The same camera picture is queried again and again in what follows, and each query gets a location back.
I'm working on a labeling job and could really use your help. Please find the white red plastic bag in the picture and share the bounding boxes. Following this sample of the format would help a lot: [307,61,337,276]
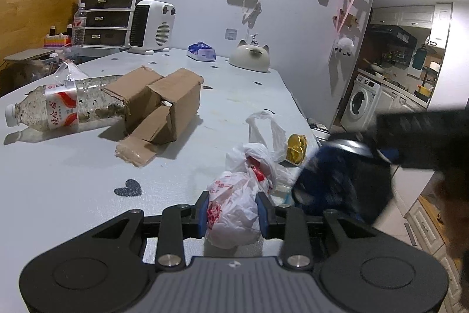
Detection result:
[205,110,294,249]

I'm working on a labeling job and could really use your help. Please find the yellow wrapper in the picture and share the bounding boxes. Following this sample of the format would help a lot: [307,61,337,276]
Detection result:
[286,134,308,166]

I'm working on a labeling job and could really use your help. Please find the brown cardboard box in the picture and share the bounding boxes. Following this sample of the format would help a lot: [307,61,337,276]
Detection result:
[104,66,203,167]

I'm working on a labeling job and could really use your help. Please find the large clear plastic bottle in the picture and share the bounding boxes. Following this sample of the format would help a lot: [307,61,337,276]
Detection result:
[5,75,125,132]

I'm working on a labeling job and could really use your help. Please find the black heart sticker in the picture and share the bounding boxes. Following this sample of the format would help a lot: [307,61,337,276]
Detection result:
[114,179,142,197]

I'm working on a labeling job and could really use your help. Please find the white washing machine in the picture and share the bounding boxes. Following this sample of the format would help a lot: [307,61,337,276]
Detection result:
[340,74,381,131]

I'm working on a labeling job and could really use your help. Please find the white plush toy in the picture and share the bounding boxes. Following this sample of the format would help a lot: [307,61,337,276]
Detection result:
[333,36,355,57]

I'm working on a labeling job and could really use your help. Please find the cat shaped ceramic ornament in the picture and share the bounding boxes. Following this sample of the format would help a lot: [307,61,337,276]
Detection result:
[229,40,270,73]

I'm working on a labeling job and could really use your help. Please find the blue white tissue pack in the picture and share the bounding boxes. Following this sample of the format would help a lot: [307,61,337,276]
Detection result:
[187,41,216,62]

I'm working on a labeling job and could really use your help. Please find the white space heater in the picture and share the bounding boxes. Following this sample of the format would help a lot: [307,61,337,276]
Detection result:
[129,0,176,54]

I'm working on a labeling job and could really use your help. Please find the black drawer organizer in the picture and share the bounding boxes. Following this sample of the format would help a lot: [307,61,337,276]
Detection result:
[80,0,143,48]

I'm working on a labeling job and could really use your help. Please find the upright water bottle red label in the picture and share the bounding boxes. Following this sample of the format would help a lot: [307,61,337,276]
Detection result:
[72,3,87,46]

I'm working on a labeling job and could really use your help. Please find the colourful small box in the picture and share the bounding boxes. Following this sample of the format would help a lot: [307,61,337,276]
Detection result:
[43,24,72,48]

